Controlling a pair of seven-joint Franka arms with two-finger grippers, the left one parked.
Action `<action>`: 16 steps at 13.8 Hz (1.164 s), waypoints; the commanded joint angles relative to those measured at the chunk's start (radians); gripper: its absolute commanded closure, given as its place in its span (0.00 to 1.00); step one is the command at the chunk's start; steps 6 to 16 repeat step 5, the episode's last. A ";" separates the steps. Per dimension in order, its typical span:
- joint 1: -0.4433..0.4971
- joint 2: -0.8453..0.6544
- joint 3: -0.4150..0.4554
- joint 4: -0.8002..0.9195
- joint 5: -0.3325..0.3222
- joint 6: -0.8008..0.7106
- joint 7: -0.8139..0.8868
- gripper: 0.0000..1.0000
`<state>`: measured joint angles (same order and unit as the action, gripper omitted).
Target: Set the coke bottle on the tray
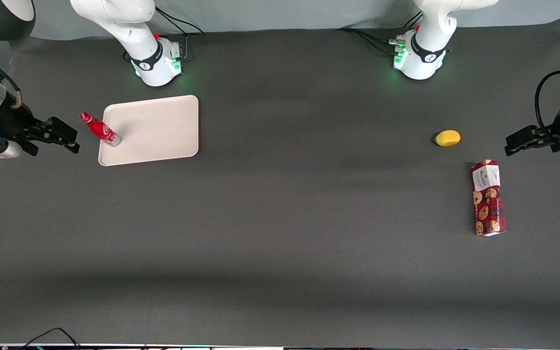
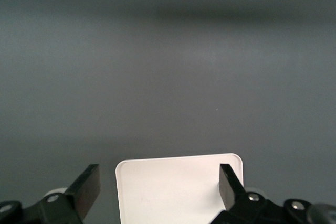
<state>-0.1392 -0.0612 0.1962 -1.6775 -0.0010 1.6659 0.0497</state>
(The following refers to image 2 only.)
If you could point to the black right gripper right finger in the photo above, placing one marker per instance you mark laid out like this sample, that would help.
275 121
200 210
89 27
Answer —
231 192

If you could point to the beige plastic tray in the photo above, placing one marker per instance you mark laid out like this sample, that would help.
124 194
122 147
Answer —
168 190

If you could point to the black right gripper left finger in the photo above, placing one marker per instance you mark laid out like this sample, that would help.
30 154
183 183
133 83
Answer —
84 192

